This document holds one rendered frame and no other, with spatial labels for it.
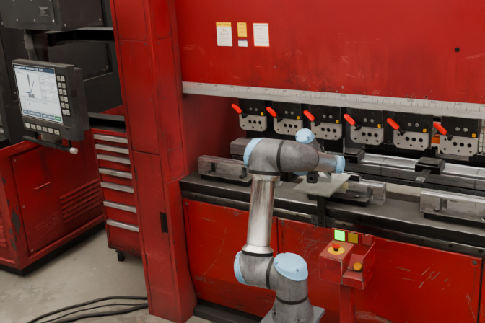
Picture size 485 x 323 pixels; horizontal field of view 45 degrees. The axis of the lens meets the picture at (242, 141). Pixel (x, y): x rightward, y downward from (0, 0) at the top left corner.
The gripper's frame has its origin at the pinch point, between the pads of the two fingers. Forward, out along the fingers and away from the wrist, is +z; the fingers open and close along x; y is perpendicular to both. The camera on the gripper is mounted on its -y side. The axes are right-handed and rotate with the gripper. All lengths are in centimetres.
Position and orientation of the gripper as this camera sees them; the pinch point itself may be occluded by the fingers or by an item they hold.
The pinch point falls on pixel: (324, 178)
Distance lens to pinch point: 276.8
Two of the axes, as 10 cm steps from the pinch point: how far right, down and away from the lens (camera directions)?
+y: 3.5, -8.4, 4.1
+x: -8.6, -1.1, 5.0
